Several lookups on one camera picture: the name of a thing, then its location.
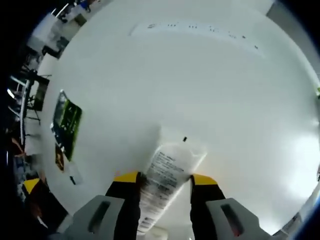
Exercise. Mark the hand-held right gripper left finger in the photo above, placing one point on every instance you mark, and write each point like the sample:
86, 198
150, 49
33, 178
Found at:
117, 215

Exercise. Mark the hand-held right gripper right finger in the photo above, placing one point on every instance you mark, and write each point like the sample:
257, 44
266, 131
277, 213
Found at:
207, 192

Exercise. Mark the tall white skincare tube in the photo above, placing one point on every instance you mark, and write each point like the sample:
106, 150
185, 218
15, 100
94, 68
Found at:
170, 170

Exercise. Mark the large green skincare sachet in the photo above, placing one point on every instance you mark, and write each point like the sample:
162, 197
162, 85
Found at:
67, 120

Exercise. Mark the potted green plant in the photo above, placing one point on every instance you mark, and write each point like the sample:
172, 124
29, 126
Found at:
318, 90

